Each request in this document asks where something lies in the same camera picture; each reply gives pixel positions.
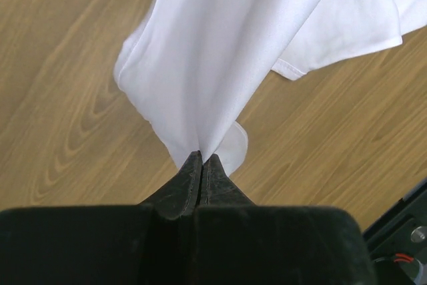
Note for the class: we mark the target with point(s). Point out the white t shirt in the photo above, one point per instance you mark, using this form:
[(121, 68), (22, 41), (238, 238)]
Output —
[(192, 65)]

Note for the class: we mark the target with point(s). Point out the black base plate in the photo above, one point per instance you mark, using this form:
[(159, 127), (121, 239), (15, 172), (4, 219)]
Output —
[(397, 240)]

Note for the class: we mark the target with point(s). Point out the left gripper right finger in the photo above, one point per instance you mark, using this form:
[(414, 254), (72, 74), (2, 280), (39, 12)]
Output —
[(250, 244)]

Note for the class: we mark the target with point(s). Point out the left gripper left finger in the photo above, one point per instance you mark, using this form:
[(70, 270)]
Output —
[(142, 243)]

